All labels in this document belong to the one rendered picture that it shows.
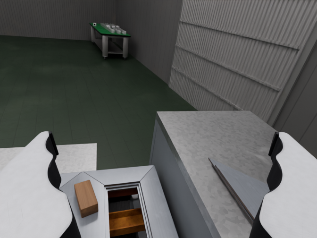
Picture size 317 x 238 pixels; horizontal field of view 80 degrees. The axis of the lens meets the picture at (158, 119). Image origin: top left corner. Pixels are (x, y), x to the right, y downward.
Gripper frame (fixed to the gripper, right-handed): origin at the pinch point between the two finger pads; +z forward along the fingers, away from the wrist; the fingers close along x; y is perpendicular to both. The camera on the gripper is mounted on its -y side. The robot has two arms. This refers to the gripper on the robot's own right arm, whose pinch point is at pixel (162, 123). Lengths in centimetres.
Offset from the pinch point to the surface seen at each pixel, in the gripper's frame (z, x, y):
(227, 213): 23, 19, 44
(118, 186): 46, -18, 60
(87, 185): 40, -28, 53
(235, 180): 33, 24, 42
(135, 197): 54, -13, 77
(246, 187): 31, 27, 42
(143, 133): 207, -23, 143
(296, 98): 177, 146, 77
